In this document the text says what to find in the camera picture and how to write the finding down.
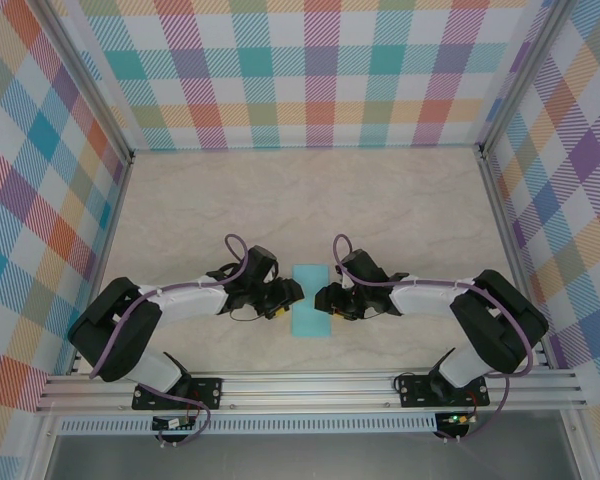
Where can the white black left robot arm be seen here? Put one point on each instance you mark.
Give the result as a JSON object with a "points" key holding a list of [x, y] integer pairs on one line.
{"points": [[190, 302]]}

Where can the aluminium frame post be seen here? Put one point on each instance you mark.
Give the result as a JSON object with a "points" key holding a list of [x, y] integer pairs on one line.
{"points": [[523, 75], [82, 75]]}

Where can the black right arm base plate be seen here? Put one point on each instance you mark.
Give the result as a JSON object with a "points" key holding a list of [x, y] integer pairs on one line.
{"points": [[412, 392]]}

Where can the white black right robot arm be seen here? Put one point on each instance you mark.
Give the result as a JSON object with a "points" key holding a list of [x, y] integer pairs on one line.
{"points": [[420, 300]]}

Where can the long aluminium base rail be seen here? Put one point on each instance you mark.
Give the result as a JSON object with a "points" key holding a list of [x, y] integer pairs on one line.
{"points": [[305, 387]]}

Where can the aluminium table side rail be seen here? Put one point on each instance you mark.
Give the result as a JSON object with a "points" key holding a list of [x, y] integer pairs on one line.
{"points": [[500, 210], [115, 210]]}

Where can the light blue paper sheet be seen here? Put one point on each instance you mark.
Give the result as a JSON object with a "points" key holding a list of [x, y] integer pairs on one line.
{"points": [[310, 272]]}

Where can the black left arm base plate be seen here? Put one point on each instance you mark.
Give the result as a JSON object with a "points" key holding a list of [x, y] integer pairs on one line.
{"points": [[207, 392]]}

